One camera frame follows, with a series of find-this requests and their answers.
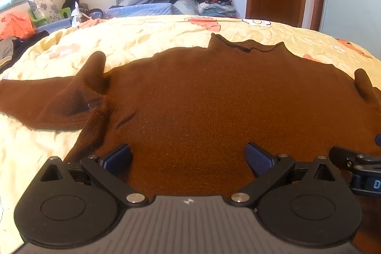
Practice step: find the white crumpled bag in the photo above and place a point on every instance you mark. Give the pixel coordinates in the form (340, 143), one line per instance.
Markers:
(75, 14)

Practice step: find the dark blue bowl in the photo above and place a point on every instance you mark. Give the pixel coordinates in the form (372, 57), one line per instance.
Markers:
(95, 13)

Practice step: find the grey floral pillow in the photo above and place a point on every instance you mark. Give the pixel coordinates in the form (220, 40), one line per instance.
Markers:
(44, 8)

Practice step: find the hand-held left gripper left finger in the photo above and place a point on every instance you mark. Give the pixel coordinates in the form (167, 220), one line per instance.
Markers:
(119, 157)

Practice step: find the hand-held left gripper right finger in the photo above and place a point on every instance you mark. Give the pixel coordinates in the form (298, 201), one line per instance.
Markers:
(259, 159)

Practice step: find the orange cloth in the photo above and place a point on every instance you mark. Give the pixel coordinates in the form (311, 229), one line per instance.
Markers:
(18, 26)

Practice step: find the blue quilted blanket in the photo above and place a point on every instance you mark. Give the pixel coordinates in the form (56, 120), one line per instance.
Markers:
(140, 8)

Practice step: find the dark cloth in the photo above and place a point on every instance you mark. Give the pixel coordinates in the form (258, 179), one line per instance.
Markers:
(18, 45)

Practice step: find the green plastic stool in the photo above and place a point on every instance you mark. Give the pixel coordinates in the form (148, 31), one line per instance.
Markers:
(65, 12)

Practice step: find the yellow floral quilt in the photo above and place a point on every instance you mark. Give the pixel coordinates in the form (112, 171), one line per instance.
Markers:
(134, 36)

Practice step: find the black furry bag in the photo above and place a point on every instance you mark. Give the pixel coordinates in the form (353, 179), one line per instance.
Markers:
(70, 1)

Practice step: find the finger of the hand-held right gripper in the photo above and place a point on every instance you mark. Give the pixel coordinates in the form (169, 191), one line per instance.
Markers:
(378, 141)
(342, 157)

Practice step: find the brown knit sweater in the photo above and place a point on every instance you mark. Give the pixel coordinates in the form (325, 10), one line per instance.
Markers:
(193, 108)

